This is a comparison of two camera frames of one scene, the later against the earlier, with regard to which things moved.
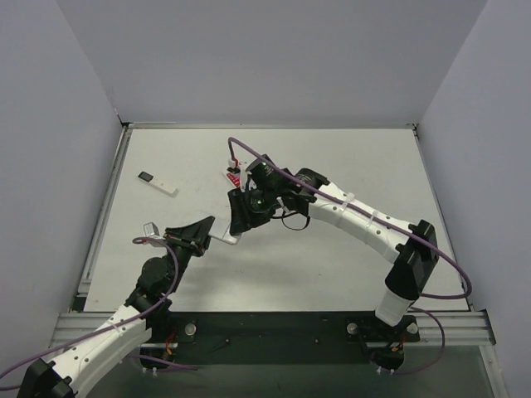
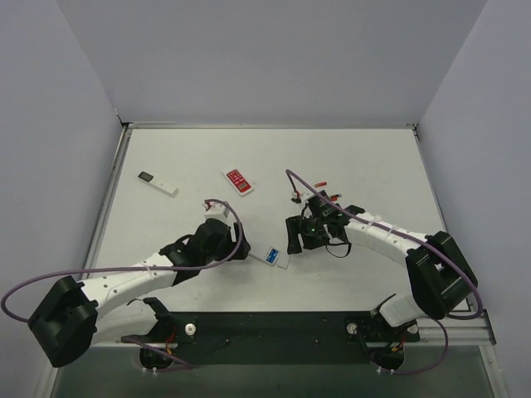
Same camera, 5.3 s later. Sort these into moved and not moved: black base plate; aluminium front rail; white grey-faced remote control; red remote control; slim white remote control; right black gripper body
Moved: white grey-faced remote control; right black gripper body
Not moved: aluminium front rail; slim white remote control; red remote control; black base plate
